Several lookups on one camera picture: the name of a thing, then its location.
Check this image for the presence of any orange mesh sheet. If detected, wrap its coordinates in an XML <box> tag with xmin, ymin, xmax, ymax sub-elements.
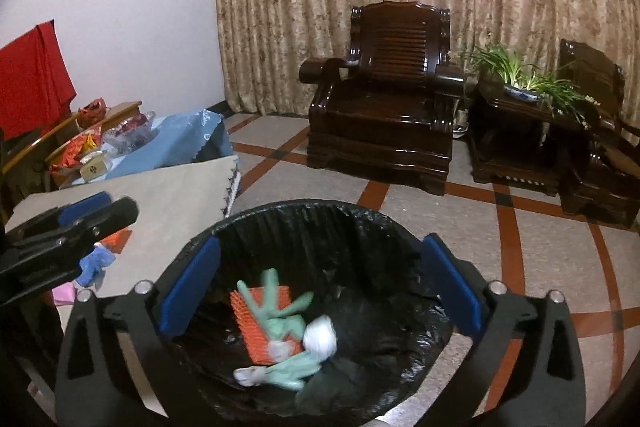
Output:
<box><xmin>230</xmin><ymin>286</ymin><xmax>306</xmax><ymax>365</ymax></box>

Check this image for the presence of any dark wooden armchair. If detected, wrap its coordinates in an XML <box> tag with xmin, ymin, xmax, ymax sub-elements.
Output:
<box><xmin>299</xmin><ymin>1</ymin><xmax>466</xmax><ymax>196</ymax></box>
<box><xmin>557</xmin><ymin>38</ymin><xmax>640</xmax><ymax>230</ymax></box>

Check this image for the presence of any red plastic bag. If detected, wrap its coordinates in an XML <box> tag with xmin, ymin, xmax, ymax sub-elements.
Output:
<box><xmin>77</xmin><ymin>98</ymin><xmax>109</xmax><ymax>128</ymax></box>

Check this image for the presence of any potted green plant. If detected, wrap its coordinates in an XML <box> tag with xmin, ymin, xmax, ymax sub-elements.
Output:
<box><xmin>460</xmin><ymin>43</ymin><xmax>601</xmax><ymax>124</ymax></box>

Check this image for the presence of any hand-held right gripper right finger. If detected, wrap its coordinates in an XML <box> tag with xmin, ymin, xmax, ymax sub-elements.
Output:
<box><xmin>422</xmin><ymin>233</ymin><xmax>587</xmax><ymax>427</ymax></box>

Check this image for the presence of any orange wrapper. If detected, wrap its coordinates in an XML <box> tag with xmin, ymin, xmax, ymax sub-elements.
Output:
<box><xmin>100</xmin><ymin>229</ymin><xmax>133</xmax><ymax>254</ymax></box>

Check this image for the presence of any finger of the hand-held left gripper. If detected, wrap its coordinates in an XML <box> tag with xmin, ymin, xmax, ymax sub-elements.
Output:
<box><xmin>0</xmin><ymin>196</ymin><xmax>139</xmax><ymax>306</ymax></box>
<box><xmin>4</xmin><ymin>191</ymin><xmax>114</xmax><ymax>249</ymax></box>

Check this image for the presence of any green rubber glove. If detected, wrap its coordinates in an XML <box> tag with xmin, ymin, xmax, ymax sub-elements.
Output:
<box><xmin>237</xmin><ymin>268</ymin><xmax>315</xmax><ymax>343</ymax></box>
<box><xmin>234</xmin><ymin>347</ymin><xmax>331</xmax><ymax>391</ymax></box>

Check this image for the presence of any white crumpled paper ball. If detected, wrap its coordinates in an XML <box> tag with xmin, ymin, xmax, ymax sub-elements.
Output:
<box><xmin>302</xmin><ymin>314</ymin><xmax>337</xmax><ymax>356</ymax></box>

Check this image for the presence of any blue tablecloth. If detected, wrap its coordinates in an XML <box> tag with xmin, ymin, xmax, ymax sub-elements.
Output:
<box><xmin>60</xmin><ymin>108</ymin><xmax>238</xmax><ymax>190</ymax></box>

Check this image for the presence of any glass fruit bowl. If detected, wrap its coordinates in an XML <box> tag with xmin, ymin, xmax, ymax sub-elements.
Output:
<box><xmin>102</xmin><ymin>113</ymin><xmax>159</xmax><ymax>154</ymax></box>

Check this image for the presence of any dark green cloth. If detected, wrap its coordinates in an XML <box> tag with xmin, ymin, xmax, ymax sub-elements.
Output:
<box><xmin>300</xmin><ymin>354</ymin><xmax>373</xmax><ymax>410</ymax></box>

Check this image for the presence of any bin with black bag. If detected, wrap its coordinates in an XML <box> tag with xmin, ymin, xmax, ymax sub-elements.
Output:
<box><xmin>165</xmin><ymin>198</ymin><xmax>457</xmax><ymax>427</ymax></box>

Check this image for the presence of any red cloth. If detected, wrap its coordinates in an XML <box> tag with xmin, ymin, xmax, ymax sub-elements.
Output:
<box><xmin>0</xmin><ymin>21</ymin><xmax>77</xmax><ymax>142</ymax></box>

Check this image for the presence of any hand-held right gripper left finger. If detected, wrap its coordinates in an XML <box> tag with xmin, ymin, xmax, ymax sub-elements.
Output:
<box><xmin>55</xmin><ymin>234</ymin><xmax>223</xmax><ymax>427</ymax></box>

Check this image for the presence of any pink paper scrap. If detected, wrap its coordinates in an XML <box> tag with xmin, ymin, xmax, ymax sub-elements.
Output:
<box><xmin>51</xmin><ymin>283</ymin><xmax>80</xmax><ymax>306</ymax></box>

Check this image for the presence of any beige tissue box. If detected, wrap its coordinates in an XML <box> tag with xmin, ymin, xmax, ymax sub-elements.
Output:
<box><xmin>80</xmin><ymin>155</ymin><xmax>111</xmax><ymax>182</ymax></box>

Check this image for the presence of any dark wooden side table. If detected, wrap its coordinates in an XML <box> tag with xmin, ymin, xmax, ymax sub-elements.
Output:
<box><xmin>467</xmin><ymin>82</ymin><xmax>596</xmax><ymax>198</ymax></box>

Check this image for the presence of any grey cloth work table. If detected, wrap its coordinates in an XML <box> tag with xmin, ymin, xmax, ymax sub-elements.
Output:
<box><xmin>5</xmin><ymin>155</ymin><xmax>241</xmax><ymax>414</ymax></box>

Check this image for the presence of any red yellow snack bag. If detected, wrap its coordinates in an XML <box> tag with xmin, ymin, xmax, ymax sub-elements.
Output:
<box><xmin>47</xmin><ymin>132</ymin><xmax>103</xmax><ymax>174</ymax></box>

